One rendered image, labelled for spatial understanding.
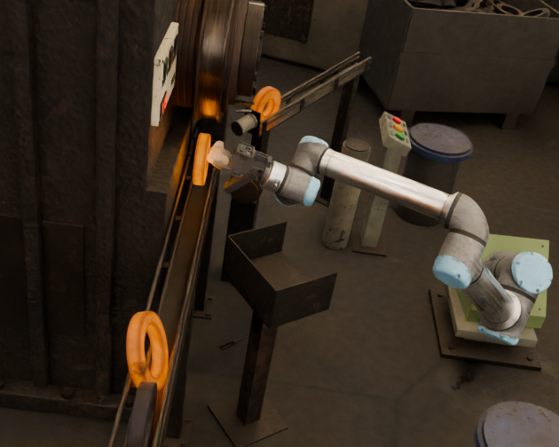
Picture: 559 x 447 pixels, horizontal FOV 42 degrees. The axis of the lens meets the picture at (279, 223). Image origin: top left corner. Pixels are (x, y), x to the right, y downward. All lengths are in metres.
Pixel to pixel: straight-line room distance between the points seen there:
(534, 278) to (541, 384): 0.49
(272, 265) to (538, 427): 0.88
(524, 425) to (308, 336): 0.99
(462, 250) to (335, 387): 0.81
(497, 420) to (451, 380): 0.72
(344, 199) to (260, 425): 1.13
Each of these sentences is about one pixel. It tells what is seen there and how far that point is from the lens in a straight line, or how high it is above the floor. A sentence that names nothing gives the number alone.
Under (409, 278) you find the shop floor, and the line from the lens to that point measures 3.30.
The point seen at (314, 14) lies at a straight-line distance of 4.99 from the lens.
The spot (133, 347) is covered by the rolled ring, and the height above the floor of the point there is 0.76.
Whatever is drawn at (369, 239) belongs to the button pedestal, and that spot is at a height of 0.05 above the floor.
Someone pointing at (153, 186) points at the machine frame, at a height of 0.87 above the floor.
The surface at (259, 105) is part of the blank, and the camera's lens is 2.80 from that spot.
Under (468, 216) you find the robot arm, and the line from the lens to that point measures 2.21.
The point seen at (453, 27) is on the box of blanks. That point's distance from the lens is 4.43.
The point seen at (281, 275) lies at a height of 0.60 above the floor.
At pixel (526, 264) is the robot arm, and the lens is 2.75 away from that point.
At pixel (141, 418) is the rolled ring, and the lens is 1.55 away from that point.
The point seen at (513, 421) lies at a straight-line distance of 2.22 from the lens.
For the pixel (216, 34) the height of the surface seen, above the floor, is 1.22.
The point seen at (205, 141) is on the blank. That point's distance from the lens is 2.17.
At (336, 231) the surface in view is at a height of 0.11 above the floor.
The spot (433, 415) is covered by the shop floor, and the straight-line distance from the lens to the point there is 2.74.
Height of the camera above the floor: 1.94
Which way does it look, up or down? 34 degrees down
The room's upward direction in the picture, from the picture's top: 10 degrees clockwise
